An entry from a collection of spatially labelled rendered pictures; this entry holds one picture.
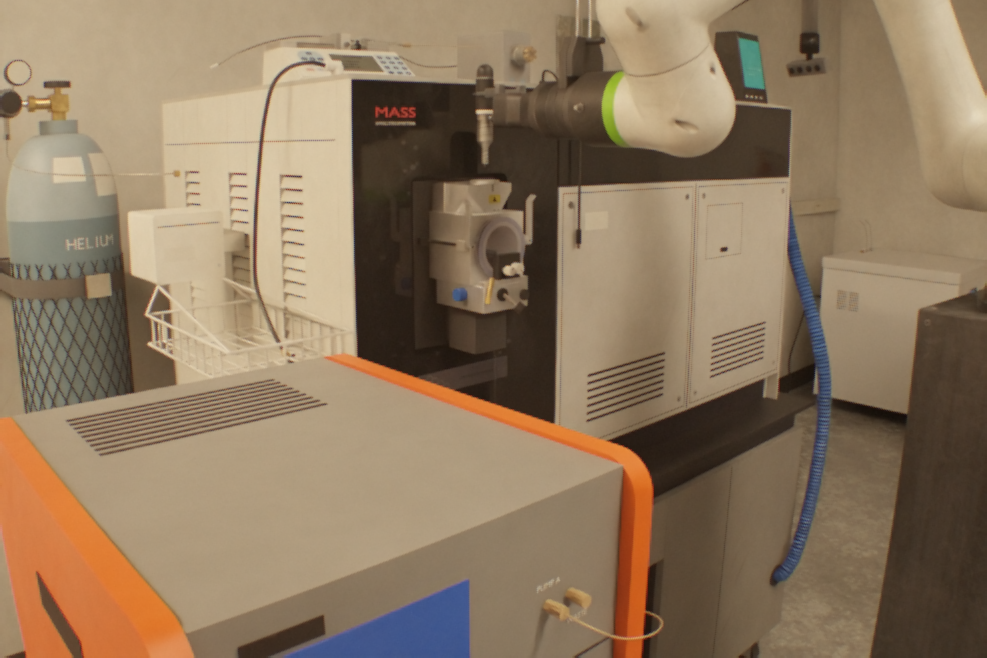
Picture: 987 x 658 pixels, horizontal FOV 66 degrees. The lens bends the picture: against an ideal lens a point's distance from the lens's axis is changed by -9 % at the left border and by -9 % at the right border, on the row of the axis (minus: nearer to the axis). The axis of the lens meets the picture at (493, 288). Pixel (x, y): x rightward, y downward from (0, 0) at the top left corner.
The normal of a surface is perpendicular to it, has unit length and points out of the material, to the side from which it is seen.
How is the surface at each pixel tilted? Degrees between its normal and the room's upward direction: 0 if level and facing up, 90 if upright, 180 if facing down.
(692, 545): 90
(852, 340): 90
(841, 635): 0
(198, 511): 0
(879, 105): 90
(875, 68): 90
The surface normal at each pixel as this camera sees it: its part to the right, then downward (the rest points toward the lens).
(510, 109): -0.46, 0.16
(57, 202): 0.39, 0.08
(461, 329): -0.73, 0.12
